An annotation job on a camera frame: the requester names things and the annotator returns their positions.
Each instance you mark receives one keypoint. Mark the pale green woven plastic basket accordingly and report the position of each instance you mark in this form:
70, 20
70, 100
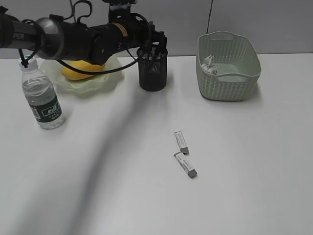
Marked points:
238, 66

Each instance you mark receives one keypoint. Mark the pale green wavy glass plate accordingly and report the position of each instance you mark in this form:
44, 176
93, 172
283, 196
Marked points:
103, 83

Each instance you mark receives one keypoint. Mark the grey white eraser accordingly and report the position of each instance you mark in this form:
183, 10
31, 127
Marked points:
184, 163
181, 143

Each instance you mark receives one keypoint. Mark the clear water bottle green label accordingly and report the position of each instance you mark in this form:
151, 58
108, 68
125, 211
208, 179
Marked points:
41, 96

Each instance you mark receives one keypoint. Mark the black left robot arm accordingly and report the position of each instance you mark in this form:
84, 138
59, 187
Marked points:
54, 39

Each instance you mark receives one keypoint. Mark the black mesh pen holder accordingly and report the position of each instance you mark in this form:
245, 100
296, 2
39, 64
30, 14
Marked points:
152, 67

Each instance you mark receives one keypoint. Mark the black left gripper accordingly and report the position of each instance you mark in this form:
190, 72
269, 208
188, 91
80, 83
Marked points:
124, 33

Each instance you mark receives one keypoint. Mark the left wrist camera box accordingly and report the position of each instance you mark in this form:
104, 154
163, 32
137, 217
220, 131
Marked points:
120, 4

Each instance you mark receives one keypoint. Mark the waste paper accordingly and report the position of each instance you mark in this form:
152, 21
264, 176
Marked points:
208, 67

